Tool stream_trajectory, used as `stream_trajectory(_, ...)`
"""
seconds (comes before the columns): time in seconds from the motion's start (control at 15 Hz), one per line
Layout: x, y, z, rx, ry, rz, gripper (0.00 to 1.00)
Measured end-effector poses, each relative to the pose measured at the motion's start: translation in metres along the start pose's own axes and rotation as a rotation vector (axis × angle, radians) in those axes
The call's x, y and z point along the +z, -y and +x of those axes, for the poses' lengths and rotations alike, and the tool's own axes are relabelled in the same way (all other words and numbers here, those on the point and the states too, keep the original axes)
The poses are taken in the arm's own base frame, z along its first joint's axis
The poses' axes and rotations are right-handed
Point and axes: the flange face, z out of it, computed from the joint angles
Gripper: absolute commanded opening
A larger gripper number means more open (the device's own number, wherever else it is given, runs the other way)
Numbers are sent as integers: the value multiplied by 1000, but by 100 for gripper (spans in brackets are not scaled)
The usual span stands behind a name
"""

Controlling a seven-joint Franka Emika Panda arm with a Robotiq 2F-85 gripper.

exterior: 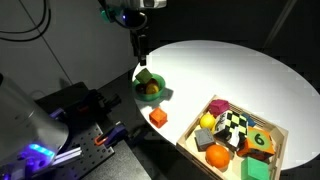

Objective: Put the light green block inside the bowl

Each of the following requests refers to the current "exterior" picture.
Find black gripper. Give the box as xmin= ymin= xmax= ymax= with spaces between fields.
xmin=114 ymin=7 xmax=150 ymax=67

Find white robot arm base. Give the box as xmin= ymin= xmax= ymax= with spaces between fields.
xmin=0 ymin=73 xmax=70 ymax=180

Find green plastic bowl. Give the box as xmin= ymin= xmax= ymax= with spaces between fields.
xmin=132 ymin=72 xmax=167 ymax=102

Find orange block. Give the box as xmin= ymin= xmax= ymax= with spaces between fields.
xmin=148 ymin=106 xmax=169 ymax=130

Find magenta block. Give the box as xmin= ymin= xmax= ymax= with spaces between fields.
xmin=208 ymin=98 xmax=231 ymax=118

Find grey block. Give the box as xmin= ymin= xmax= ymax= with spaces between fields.
xmin=193 ymin=127 xmax=216 ymax=152

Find blue block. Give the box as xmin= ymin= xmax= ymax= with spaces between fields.
xmin=241 ymin=113 xmax=258 ymax=128

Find teal green block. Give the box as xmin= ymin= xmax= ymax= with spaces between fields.
xmin=240 ymin=156 xmax=271 ymax=180

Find dark red toy fruit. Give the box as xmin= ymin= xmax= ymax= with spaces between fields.
xmin=136 ymin=83 xmax=148 ymax=95

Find yellow toy fruit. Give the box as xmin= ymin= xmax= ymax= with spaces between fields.
xmin=145 ymin=83 xmax=160 ymax=96

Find purple black spring clamp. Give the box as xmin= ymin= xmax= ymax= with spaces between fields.
xmin=93 ymin=121 xmax=130 ymax=148
xmin=77 ymin=92 xmax=122 ymax=115

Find yellow toy lemon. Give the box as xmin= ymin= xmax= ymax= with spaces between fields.
xmin=198 ymin=113 xmax=217 ymax=131

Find wooden tray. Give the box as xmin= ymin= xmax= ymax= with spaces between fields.
xmin=175 ymin=94 xmax=290 ymax=180

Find black white checkered cube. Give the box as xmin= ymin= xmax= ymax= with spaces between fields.
xmin=212 ymin=109 xmax=250 ymax=149

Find toy orange fruit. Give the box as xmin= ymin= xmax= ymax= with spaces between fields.
xmin=204 ymin=143 xmax=232 ymax=169

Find orange cube with number six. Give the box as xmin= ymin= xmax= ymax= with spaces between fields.
xmin=236 ymin=126 xmax=277 ymax=161

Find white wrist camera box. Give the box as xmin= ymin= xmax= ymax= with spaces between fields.
xmin=137 ymin=0 xmax=168 ymax=10

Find green camera mount bracket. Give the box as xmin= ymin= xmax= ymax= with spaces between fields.
xmin=99 ymin=6 xmax=117 ymax=24

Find black hanging cables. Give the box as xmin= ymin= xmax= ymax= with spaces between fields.
xmin=0 ymin=0 xmax=52 ymax=43

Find silver aluminium rail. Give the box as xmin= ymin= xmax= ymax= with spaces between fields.
xmin=52 ymin=146 xmax=83 ymax=168

